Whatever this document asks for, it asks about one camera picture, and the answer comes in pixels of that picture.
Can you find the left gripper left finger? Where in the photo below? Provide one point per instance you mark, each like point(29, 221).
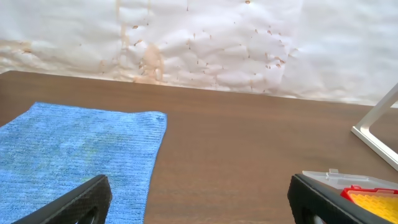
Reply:
point(81, 203)

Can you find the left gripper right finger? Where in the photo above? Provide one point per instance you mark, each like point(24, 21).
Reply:
point(317, 202)

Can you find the white and blue stand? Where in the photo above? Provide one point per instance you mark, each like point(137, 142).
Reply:
point(374, 130)

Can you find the red and yellow tip box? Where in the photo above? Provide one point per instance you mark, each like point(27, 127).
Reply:
point(370, 194)

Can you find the blue cloth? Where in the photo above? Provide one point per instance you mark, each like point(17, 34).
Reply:
point(68, 155)

